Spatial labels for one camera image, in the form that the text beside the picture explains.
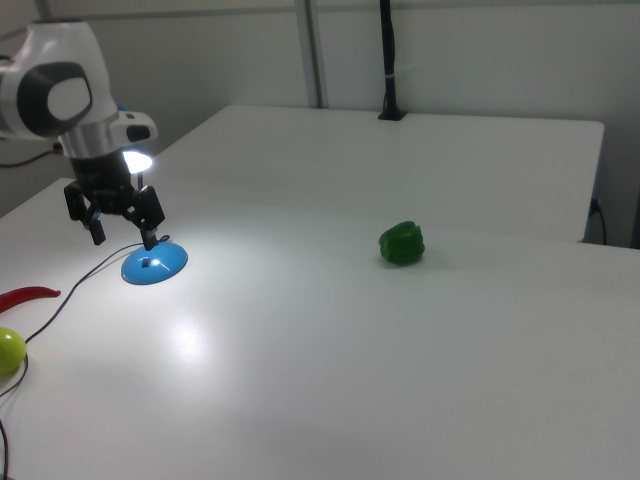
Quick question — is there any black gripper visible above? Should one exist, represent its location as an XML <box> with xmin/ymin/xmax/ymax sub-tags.
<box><xmin>63</xmin><ymin>152</ymin><xmax>167</xmax><ymax>251</ymax></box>

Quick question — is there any green bell pepper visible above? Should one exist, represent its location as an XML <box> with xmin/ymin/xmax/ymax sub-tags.
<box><xmin>378</xmin><ymin>220</ymin><xmax>427</xmax><ymax>267</ymax></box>

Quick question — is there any red chili pepper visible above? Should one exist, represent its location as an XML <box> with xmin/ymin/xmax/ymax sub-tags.
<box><xmin>0</xmin><ymin>285</ymin><xmax>62</xmax><ymax>316</ymax></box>

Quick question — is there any dark robot gripper cable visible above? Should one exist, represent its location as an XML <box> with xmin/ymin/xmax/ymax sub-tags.
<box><xmin>0</xmin><ymin>148</ymin><xmax>57</xmax><ymax>169</ymax></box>

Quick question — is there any blue desk lamp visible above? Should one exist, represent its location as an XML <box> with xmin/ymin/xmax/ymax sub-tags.
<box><xmin>117</xmin><ymin>102</ymin><xmax>190</xmax><ymax>287</ymax></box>

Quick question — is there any dark lamp power cable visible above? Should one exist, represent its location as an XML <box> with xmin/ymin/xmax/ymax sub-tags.
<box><xmin>0</xmin><ymin>234</ymin><xmax>174</xmax><ymax>480</ymax></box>

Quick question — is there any black clamped camera pole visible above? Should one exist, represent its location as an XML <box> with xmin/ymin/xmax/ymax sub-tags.
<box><xmin>377</xmin><ymin>0</ymin><xmax>410</xmax><ymax>122</ymax></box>

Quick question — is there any green apple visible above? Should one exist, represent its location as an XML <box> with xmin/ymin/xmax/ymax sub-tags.
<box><xmin>0</xmin><ymin>326</ymin><xmax>29</xmax><ymax>377</ymax></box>

